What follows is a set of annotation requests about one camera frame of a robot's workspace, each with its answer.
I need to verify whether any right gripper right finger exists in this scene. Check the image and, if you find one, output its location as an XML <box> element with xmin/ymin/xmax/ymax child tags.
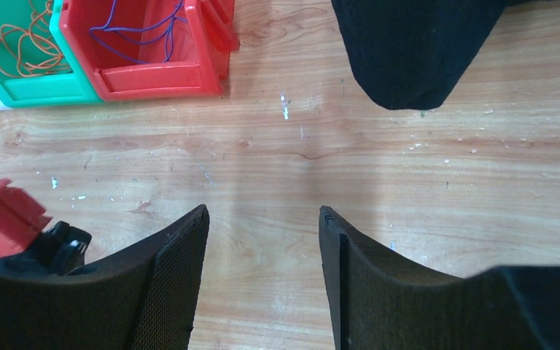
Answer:
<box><xmin>319</xmin><ymin>206</ymin><xmax>560</xmax><ymax>349</ymax></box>

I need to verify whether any green plastic bin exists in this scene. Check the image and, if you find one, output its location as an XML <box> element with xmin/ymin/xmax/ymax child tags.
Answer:
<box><xmin>0</xmin><ymin>1</ymin><xmax>101</xmax><ymax>108</ymax></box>

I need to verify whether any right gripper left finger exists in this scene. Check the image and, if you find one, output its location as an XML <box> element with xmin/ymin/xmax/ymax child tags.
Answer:
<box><xmin>0</xmin><ymin>205</ymin><xmax>209</xmax><ymax>349</ymax></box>

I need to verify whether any red plastic bin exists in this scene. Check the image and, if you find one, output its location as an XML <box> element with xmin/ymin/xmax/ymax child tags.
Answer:
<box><xmin>59</xmin><ymin>0</ymin><xmax>239</xmax><ymax>101</ymax></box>

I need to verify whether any orange cable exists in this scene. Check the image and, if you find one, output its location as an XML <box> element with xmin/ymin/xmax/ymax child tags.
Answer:
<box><xmin>0</xmin><ymin>0</ymin><xmax>71</xmax><ymax>79</ymax></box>

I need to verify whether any black shirt on hanger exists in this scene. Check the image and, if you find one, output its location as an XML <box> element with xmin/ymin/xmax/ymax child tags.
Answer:
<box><xmin>332</xmin><ymin>0</ymin><xmax>508</xmax><ymax>110</ymax></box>

